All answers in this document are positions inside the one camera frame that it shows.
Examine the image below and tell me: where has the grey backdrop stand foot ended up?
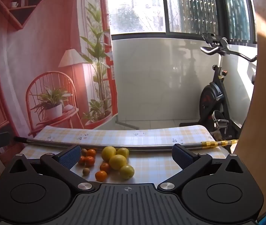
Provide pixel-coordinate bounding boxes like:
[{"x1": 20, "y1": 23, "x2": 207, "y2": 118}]
[{"x1": 115, "y1": 115, "x2": 139, "y2": 130}]

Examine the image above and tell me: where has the yellow plaid floral tablecloth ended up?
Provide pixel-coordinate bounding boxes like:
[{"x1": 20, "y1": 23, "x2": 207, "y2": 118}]
[{"x1": 21, "y1": 125, "x2": 231, "y2": 185}]

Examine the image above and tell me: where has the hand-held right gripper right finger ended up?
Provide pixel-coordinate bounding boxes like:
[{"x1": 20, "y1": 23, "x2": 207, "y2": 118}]
[{"x1": 157, "y1": 143, "x2": 246, "y2": 194}]

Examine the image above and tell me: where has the wooden panel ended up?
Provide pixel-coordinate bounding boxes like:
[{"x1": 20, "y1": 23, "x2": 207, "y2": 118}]
[{"x1": 235, "y1": 0, "x2": 266, "y2": 221}]

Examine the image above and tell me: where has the long metal pole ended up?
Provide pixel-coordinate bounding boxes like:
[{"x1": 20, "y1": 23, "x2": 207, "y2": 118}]
[{"x1": 14, "y1": 136, "x2": 238, "y2": 151}]

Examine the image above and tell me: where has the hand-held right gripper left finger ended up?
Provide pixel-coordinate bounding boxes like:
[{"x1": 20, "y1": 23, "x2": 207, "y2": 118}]
[{"x1": 7, "y1": 145, "x2": 96, "y2": 194}]

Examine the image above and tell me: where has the window with dark frame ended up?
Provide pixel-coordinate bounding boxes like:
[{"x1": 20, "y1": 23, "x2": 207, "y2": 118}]
[{"x1": 106, "y1": 0, "x2": 258, "y2": 44}]

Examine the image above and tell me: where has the printed room backdrop cloth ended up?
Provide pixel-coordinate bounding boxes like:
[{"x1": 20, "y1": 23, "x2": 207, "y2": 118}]
[{"x1": 0, "y1": 0, "x2": 120, "y2": 167}]

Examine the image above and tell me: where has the yellow lemon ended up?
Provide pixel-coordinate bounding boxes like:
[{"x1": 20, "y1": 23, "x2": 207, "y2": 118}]
[
  {"x1": 101, "y1": 146, "x2": 117, "y2": 162},
  {"x1": 109, "y1": 154, "x2": 127, "y2": 170},
  {"x1": 120, "y1": 165, "x2": 135, "y2": 180},
  {"x1": 116, "y1": 148, "x2": 130, "y2": 159}
]

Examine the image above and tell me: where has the black exercise bike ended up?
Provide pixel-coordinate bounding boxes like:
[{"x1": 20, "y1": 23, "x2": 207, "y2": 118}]
[{"x1": 179, "y1": 32, "x2": 258, "y2": 146}]

